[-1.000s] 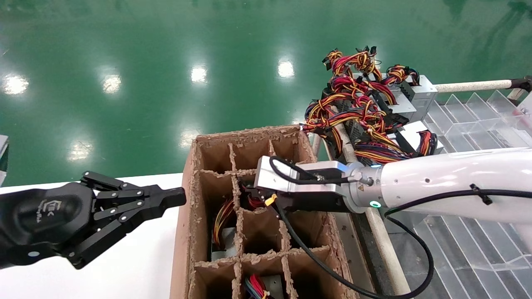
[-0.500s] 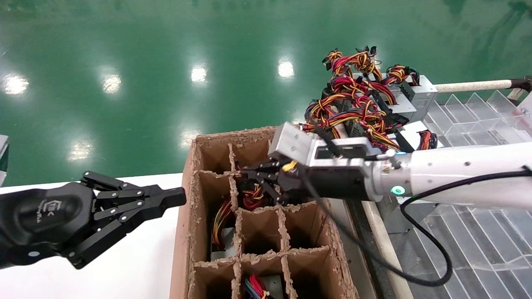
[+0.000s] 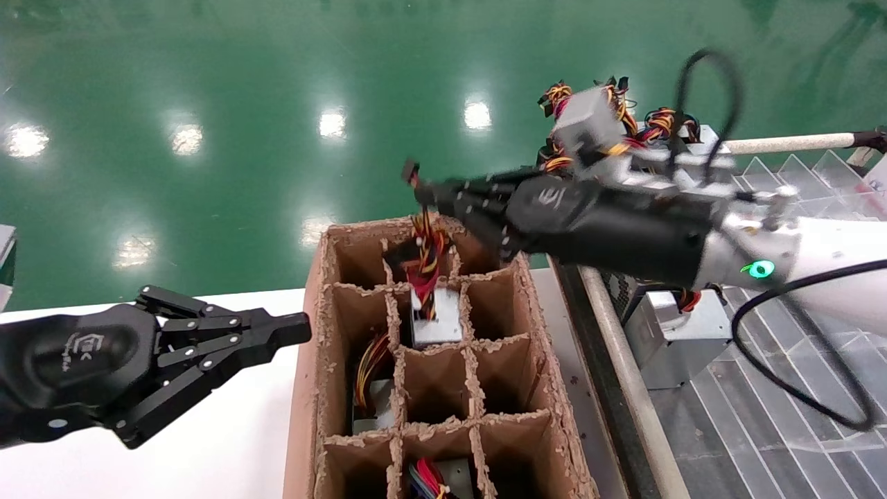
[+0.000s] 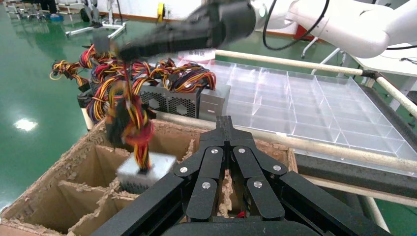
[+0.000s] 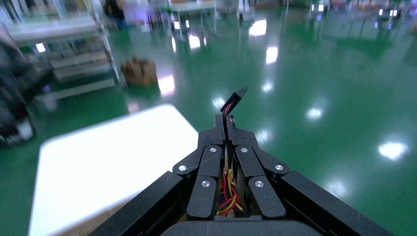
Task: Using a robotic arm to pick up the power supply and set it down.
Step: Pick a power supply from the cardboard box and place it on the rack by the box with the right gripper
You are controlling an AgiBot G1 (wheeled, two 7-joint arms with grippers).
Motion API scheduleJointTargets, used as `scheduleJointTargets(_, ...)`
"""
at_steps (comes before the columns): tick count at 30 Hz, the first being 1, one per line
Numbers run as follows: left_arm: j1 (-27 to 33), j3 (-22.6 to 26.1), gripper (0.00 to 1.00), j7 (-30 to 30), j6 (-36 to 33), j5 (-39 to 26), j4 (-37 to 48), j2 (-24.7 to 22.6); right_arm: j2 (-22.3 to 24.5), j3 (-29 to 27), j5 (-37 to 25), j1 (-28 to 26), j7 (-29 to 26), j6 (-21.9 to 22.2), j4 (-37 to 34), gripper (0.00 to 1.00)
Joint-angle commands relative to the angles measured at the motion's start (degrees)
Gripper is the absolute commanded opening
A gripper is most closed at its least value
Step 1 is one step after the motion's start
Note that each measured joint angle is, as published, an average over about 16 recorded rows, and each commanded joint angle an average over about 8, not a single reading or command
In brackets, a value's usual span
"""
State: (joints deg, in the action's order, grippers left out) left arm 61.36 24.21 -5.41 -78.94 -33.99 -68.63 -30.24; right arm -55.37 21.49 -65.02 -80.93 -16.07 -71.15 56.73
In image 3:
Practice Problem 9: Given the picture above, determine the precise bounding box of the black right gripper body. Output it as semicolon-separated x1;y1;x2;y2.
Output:
506;175;719;286

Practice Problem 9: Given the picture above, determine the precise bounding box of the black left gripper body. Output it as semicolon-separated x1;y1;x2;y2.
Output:
0;304;165;449

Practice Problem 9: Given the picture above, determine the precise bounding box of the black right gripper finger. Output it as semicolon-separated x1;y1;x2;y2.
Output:
416;170;527;209
450;201;518;265

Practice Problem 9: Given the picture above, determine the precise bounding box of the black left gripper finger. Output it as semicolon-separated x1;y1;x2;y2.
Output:
135;285;312;335
104;331;312;450

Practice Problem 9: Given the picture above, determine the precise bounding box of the silver power supply with wires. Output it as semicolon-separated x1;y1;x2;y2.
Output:
405;456;476;499
350;331;397;436
385;159;464;349

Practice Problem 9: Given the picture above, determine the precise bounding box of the brown cardboard divider box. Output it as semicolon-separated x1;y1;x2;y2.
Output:
283;216;598;499

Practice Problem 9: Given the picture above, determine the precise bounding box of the silver power supply casing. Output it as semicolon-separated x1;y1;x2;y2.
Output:
601;270;734;390
683;123;727;164

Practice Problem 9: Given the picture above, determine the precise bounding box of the white conveyor side tube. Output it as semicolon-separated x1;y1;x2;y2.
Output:
579;267;692;499

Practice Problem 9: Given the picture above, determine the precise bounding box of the white foam padded bar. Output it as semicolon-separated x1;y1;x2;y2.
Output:
724;132;857;155

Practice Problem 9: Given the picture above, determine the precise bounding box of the clear plastic divider tray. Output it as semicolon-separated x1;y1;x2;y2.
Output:
651;149;887;499

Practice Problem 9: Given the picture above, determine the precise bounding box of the black conveyor frame strip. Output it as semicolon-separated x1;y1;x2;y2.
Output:
551;260;662;499

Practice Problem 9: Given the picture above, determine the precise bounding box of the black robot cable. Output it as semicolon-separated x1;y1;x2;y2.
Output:
731;260;887;432
674;49;744;182

